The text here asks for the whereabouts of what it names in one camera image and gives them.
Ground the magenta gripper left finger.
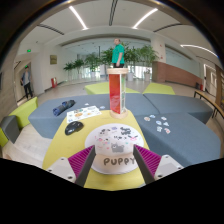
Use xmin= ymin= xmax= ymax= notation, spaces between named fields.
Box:
xmin=46 ymin=145 xmax=97 ymax=188

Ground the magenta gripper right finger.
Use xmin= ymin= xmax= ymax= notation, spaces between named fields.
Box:
xmin=132 ymin=144 xmax=185 ymax=185

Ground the white puppy mouse pad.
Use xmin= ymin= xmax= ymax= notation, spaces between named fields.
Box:
xmin=85 ymin=123 xmax=144 ymax=175

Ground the black computer mouse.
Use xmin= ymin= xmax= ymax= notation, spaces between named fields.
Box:
xmin=65 ymin=121 xmax=84 ymax=135

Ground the yellow-green table surface block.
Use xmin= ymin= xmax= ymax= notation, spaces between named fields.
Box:
xmin=42 ymin=110 xmax=148 ymax=190

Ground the grey sofa right section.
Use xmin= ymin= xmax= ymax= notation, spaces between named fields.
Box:
xmin=136 ymin=94 xmax=221 ymax=167

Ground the grey sofa section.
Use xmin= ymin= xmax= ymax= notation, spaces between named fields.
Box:
xmin=28 ymin=93 xmax=159 ymax=139
xmin=136 ymin=94 xmax=221 ymax=167

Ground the white sticker sheet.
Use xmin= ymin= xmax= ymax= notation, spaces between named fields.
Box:
xmin=67 ymin=106 xmax=101 ymax=123

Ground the folded dark blue umbrella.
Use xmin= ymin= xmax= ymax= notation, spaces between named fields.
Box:
xmin=53 ymin=100 xmax=75 ymax=116

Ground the grey sofa left section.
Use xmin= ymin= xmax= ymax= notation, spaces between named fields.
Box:
xmin=28 ymin=93 xmax=159 ymax=139

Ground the lime green side seat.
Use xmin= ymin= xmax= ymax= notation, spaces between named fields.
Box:
xmin=0 ymin=97 xmax=38 ymax=147

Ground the red fire extinguisher box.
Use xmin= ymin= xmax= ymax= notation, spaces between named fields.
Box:
xmin=51 ymin=77 xmax=58 ymax=88

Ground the red green display tower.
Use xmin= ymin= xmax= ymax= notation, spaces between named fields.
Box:
xmin=107 ymin=68 xmax=128 ymax=119

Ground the brown reception counter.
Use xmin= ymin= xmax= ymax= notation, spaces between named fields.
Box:
xmin=152 ymin=61 xmax=202 ymax=87

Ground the person in dark clothes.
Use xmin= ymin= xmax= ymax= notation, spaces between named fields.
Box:
xmin=21 ymin=66 xmax=33 ymax=96

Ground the potted green plant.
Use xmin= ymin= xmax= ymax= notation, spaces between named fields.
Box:
xmin=139 ymin=45 xmax=158 ymax=81

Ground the person in green shirt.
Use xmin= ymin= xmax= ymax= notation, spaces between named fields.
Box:
xmin=112 ymin=38 xmax=124 ymax=68

